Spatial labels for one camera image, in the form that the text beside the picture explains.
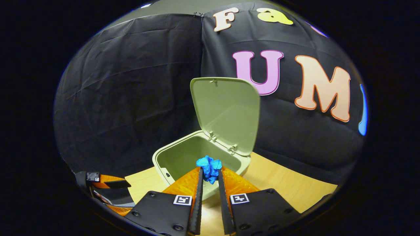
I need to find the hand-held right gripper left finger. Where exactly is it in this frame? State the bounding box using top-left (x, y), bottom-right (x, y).
top-left (124, 167), bottom-right (204, 236)

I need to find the light green desktop garbage bin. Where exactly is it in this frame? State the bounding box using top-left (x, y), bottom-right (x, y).
top-left (152, 77), bottom-right (261, 208)

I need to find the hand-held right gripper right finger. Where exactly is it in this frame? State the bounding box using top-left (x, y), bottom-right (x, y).
top-left (218, 166), bottom-right (301, 236)

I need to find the blue paper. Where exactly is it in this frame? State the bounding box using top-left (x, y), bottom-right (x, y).
top-left (196, 155), bottom-right (222, 185)

